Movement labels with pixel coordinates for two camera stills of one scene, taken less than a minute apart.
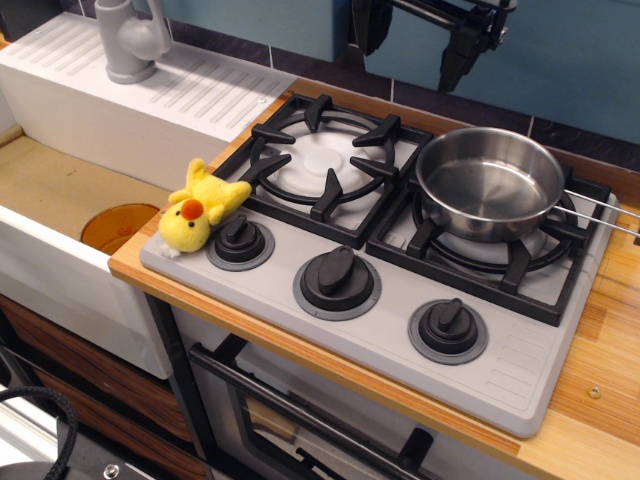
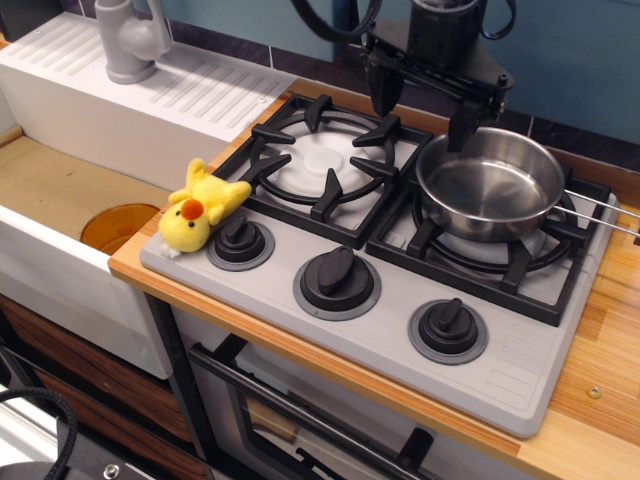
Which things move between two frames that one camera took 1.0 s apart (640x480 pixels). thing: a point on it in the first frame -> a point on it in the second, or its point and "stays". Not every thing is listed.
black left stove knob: (240, 246) stays
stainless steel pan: (494, 184) stays
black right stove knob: (448, 332) stays
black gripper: (485, 19) -> (442, 43)
